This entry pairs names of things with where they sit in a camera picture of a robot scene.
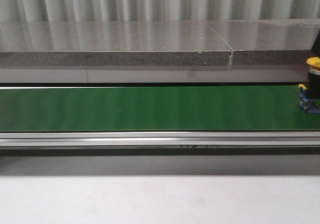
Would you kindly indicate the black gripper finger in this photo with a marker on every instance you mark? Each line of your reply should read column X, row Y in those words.
column 315, row 49

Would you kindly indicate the white cabinet panel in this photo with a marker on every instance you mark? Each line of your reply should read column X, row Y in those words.
column 156, row 74

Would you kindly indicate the grey stone countertop slab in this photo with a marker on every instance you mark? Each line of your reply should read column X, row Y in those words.
column 110, row 43

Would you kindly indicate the green conveyor belt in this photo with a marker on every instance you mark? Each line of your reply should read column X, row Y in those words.
column 168, row 108

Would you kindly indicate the white pleated curtain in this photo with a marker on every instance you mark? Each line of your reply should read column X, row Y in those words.
column 156, row 10

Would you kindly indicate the aluminium conveyor frame rail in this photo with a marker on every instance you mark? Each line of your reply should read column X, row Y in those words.
column 157, row 139

